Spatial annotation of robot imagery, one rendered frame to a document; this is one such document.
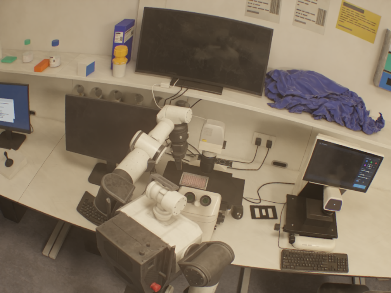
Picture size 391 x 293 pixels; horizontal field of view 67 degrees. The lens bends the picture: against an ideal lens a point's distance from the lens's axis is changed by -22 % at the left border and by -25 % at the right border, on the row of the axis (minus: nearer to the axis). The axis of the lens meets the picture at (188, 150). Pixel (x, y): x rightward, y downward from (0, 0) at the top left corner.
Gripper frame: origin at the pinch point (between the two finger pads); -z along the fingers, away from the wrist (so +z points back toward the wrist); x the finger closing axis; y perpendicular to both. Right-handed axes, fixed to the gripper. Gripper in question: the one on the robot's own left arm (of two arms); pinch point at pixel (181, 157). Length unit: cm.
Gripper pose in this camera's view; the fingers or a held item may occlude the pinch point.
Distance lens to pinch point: 178.2
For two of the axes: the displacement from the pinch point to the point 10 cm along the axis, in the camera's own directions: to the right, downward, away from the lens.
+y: -9.8, -0.4, 2.0
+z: -0.9, -8.3, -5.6
